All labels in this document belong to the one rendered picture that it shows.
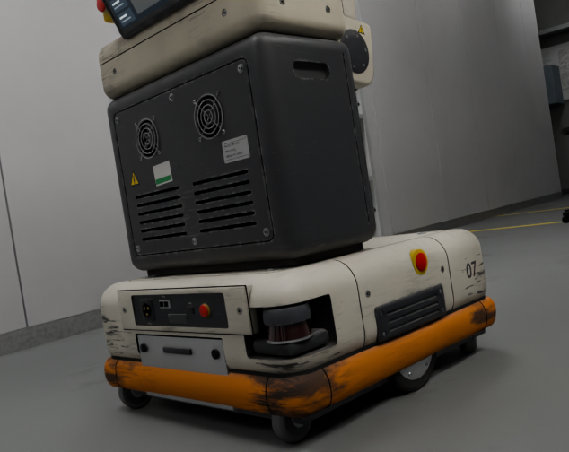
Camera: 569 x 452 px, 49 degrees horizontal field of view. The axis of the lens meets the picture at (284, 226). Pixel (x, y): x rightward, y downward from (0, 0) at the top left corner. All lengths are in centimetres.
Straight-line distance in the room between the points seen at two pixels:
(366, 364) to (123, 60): 81
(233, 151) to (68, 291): 181
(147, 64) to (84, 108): 169
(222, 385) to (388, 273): 36
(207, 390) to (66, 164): 189
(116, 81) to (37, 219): 143
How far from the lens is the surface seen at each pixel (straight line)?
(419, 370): 127
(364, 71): 155
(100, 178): 298
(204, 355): 116
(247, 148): 111
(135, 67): 138
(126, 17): 137
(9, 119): 282
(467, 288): 140
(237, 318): 106
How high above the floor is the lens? 38
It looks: 1 degrees down
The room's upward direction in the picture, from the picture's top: 9 degrees counter-clockwise
